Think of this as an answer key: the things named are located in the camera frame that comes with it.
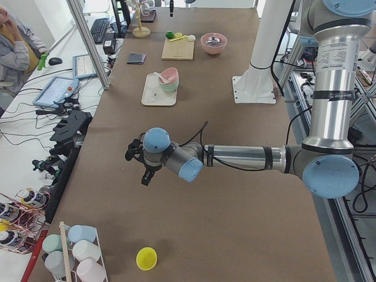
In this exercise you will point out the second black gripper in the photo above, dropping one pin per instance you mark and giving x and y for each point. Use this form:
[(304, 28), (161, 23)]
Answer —
[(171, 8)]

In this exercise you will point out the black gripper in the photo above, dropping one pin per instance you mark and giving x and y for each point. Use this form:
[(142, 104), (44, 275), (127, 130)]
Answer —
[(151, 168)]

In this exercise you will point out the small pink bowl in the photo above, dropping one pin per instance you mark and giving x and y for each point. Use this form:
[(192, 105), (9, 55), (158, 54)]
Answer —
[(170, 76)]

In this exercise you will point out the white ceramic spoon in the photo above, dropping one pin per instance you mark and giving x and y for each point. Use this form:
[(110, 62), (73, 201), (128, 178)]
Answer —
[(159, 75)]

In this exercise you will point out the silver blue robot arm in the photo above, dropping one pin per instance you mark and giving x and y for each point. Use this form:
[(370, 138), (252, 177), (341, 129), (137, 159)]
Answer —
[(324, 159)]

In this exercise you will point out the yellow measuring spoon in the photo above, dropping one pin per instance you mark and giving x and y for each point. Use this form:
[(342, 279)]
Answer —
[(178, 36)]

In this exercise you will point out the large pink bowl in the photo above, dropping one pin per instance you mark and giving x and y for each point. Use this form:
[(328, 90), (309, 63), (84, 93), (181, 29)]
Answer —
[(213, 43)]

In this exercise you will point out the green bowl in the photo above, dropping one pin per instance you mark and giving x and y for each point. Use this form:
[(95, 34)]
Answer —
[(169, 87)]

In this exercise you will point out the dark brown tray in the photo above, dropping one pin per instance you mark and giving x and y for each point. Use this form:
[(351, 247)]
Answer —
[(148, 16)]

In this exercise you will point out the green toy vegetable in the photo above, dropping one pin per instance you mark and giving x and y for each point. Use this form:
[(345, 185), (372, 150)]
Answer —
[(169, 35)]

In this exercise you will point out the white garlic toy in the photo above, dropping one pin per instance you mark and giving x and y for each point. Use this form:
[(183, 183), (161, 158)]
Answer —
[(191, 38)]

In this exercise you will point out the wooden mug tree stand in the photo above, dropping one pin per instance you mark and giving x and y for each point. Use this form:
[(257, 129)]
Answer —
[(140, 31)]

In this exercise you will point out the wooden cutting board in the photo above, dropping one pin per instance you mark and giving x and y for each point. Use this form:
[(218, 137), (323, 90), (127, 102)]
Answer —
[(181, 50)]

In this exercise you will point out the dark folded cloth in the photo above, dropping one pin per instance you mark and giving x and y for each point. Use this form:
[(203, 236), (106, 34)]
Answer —
[(136, 58)]

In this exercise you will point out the black power adapter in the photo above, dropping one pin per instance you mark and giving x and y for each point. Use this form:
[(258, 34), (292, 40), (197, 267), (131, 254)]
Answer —
[(109, 43)]

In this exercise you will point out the black keyboard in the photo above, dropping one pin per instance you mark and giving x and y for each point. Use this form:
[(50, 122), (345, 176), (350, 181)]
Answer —
[(98, 29)]

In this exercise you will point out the cream plastic tray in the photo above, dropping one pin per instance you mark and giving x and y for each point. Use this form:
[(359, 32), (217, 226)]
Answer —
[(153, 95)]

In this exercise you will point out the yellow cup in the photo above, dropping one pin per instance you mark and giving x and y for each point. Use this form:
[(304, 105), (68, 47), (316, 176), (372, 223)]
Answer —
[(146, 258)]

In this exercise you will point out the black tool holder rack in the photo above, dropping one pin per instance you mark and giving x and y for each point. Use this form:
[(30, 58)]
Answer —
[(77, 121)]

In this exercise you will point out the blue cup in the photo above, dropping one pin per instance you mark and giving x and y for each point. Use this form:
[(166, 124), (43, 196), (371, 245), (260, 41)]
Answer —
[(81, 232)]

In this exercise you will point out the white cup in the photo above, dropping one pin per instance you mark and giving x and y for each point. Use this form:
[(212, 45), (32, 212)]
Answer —
[(84, 250)]

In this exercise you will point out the blue framed tablet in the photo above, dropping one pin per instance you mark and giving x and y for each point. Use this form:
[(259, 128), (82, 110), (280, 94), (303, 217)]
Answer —
[(82, 67)]

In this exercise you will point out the pink cup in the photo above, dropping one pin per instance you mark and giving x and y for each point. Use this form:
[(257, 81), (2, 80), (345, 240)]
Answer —
[(89, 270)]

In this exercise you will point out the green cup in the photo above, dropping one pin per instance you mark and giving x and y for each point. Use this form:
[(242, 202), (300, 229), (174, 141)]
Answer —
[(52, 242)]

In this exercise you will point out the teach pendant tablet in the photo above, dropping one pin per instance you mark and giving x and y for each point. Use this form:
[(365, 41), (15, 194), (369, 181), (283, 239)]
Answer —
[(56, 91)]

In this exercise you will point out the grey cup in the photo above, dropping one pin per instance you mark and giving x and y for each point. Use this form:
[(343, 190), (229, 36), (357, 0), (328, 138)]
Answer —
[(55, 263)]

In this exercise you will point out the black computer mouse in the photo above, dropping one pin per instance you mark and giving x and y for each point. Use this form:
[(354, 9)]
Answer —
[(54, 61)]

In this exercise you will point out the seated person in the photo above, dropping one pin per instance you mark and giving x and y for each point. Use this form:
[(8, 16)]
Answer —
[(21, 51)]

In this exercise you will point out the aluminium frame post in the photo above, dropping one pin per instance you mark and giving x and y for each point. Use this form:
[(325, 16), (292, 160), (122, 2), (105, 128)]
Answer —
[(80, 21)]

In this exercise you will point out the white wire cup rack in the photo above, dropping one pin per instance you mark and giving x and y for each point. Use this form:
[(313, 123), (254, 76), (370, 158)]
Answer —
[(70, 262)]

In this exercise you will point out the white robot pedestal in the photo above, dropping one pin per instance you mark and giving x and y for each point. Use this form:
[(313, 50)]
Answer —
[(256, 84)]

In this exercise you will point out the copper wire bottle rack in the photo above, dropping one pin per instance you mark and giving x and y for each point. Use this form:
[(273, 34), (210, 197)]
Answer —
[(22, 220)]

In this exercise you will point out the green handled tool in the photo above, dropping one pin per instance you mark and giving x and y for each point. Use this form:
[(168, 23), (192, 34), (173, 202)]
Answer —
[(42, 61)]

